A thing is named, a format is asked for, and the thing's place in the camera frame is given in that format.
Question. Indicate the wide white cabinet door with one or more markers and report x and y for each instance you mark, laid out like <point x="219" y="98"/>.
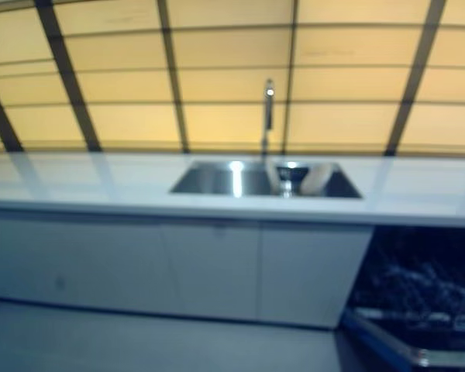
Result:
<point x="100" y="259"/>

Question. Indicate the built-in dishwasher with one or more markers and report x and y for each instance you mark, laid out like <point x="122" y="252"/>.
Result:
<point x="422" y="248"/>

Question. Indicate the beige round ceramic plate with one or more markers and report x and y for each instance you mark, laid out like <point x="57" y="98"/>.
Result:
<point x="274" y="176"/>
<point x="315" y="180"/>

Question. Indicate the stainless steel kitchen sink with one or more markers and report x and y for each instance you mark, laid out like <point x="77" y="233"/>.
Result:
<point x="217" y="182"/>

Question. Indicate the chrome pull-down kitchen faucet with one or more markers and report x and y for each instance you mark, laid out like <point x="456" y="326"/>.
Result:
<point x="268" y="116"/>

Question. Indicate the black dishwasher door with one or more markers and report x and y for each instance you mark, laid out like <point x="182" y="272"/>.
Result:
<point x="395" y="345"/>

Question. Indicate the black sink dish rack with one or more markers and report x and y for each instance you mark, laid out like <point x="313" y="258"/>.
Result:
<point x="290" y="174"/>

